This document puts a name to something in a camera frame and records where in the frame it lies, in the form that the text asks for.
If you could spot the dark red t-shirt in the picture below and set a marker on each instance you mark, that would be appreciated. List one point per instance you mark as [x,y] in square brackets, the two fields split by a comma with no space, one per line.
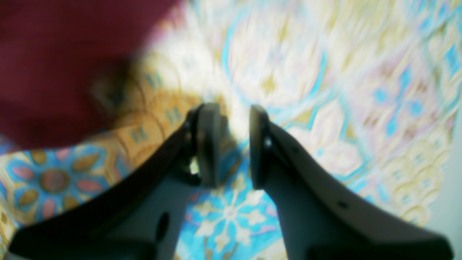
[51,52]

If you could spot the patterned tablecloth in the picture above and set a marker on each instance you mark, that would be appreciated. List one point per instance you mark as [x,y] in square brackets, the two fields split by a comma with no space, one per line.
[370,87]

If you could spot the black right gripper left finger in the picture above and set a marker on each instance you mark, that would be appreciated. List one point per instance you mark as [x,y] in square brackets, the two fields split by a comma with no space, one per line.
[139,218]

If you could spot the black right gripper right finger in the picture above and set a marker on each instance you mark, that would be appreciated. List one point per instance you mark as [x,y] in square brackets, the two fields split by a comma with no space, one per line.
[320,218]

